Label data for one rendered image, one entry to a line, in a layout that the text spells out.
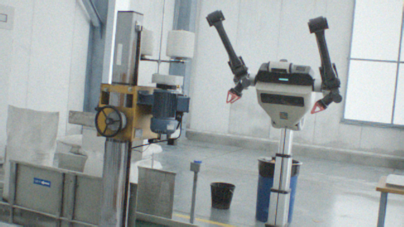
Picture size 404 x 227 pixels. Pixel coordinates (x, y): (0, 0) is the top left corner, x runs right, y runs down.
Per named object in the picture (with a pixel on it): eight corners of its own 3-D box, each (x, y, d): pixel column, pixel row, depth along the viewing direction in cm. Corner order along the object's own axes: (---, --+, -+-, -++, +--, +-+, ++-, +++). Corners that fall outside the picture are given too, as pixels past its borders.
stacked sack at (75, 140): (117, 145, 635) (118, 134, 634) (84, 150, 576) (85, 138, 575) (90, 141, 654) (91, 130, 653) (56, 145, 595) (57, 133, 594)
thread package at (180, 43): (197, 60, 299) (199, 33, 298) (185, 58, 283) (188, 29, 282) (173, 59, 305) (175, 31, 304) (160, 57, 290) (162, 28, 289)
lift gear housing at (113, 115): (125, 131, 277) (127, 111, 277) (120, 131, 272) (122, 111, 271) (110, 128, 281) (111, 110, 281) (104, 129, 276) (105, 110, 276)
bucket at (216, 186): (237, 207, 569) (239, 185, 568) (228, 212, 542) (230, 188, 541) (213, 202, 581) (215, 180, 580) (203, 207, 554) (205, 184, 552)
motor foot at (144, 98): (161, 106, 285) (162, 91, 285) (151, 106, 275) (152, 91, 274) (146, 105, 289) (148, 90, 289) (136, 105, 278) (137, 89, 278)
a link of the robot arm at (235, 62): (220, 9, 308) (204, 16, 309) (221, 9, 303) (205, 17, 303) (248, 69, 320) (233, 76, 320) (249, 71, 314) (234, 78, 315)
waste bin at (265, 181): (300, 218, 542) (307, 160, 538) (289, 229, 494) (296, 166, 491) (259, 210, 560) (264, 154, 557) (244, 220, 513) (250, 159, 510)
